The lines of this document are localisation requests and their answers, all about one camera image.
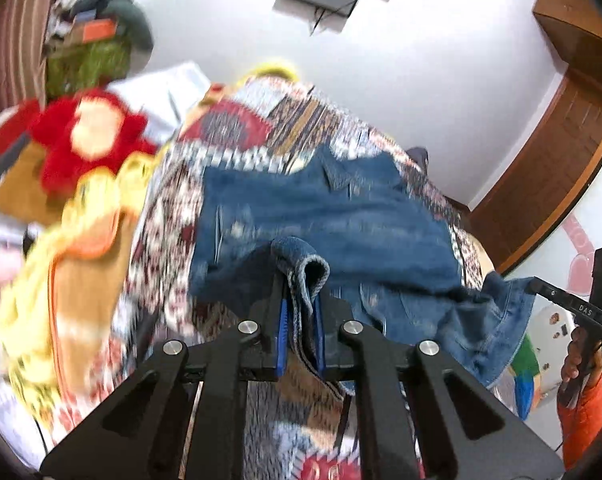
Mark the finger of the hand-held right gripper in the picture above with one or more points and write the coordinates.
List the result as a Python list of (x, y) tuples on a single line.
[(551, 294)]

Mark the white pillow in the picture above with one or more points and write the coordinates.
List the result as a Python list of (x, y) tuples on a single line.
[(166, 95)]

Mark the brown wooden door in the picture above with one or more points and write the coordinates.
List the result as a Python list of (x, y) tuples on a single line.
[(551, 175)]

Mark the dark grey chair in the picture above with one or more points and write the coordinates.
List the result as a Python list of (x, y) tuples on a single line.
[(420, 157)]

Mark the red plush toy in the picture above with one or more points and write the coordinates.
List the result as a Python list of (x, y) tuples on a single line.
[(88, 135)]

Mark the orange box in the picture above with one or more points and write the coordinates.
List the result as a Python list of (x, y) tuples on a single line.
[(97, 31)]

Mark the grey cloth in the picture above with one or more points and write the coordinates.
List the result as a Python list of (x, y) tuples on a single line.
[(136, 22)]

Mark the person's right hand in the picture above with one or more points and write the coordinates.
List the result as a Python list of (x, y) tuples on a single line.
[(573, 360)]

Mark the red and white box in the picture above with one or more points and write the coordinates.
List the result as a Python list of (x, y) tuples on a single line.
[(8, 122)]

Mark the grey box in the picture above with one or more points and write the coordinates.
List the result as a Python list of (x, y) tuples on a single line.
[(6, 160)]

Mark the green patterned box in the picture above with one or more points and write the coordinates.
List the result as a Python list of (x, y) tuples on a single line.
[(88, 67)]

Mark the person's right forearm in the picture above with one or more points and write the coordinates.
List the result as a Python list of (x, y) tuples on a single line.
[(583, 425)]

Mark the yellow plush cushion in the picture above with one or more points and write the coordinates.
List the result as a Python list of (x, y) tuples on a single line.
[(271, 67)]

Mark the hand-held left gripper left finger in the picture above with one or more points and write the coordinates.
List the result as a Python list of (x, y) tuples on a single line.
[(282, 332)]

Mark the wooden overhead cabinet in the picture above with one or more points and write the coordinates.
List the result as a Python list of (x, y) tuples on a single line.
[(578, 20)]

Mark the blue denim jacket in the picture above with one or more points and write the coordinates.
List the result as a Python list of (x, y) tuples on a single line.
[(341, 220)]

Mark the striped brown curtain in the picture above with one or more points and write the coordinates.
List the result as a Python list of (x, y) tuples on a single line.
[(16, 45)]

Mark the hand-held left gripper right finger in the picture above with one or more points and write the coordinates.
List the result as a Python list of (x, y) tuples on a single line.
[(320, 342)]

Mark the patchwork printed blanket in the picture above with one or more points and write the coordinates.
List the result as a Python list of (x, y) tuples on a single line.
[(261, 125)]

